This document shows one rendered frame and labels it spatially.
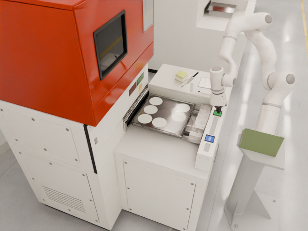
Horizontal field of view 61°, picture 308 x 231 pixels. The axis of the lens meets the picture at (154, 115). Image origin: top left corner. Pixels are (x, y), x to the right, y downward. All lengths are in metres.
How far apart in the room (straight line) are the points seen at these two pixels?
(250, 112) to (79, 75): 2.68
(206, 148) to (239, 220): 1.03
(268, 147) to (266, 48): 0.63
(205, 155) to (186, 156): 0.20
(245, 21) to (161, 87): 0.75
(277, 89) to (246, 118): 1.62
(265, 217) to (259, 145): 0.92
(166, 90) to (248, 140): 0.71
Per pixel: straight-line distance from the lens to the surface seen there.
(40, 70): 1.31
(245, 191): 2.21
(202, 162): 1.61
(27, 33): 1.24
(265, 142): 1.80
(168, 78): 2.15
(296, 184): 2.92
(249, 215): 2.54
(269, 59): 1.86
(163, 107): 1.94
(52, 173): 1.98
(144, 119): 1.84
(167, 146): 1.77
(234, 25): 1.77
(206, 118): 1.92
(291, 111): 3.76
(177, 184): 1.75
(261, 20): 1.80
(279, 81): 1.81
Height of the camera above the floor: 2.13
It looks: 41 degrees down
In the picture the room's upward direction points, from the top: straight up
